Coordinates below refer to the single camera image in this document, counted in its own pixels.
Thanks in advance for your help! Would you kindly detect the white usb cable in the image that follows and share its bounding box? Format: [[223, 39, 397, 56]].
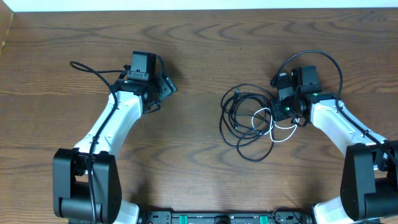
[[251, 107, 301, 143]]

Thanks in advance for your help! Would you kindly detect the black usb cable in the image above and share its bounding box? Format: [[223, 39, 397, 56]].
[[219, 83, 277, 163]]

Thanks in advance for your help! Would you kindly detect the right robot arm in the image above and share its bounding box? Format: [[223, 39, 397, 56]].
[[270, 66, 397, 223]]

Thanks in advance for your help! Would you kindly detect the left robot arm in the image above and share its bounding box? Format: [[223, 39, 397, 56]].
[[52, 51, 177, 223]]

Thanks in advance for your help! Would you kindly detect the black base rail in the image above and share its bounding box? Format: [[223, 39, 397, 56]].
[[136, 211, 315, 224]]

